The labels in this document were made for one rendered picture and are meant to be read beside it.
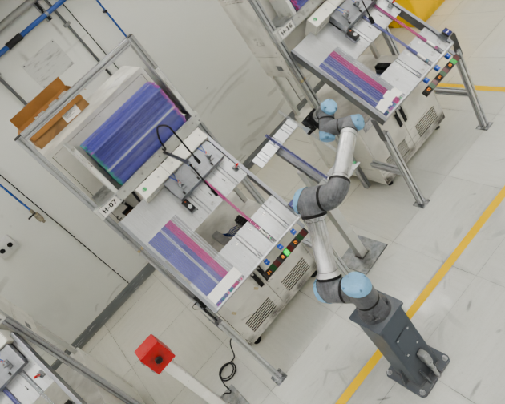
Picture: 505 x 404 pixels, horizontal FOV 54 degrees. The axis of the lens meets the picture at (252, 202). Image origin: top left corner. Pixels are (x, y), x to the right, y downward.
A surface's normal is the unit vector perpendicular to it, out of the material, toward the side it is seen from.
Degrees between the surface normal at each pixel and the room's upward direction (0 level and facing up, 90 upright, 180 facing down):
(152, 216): 48
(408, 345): 90
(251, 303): 91
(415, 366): 90
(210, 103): 90
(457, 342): 0
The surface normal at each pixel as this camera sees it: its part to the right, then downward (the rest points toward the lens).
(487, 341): -0.54, -0.65
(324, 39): -0.01, -0.29
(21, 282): 0.53, 0.25
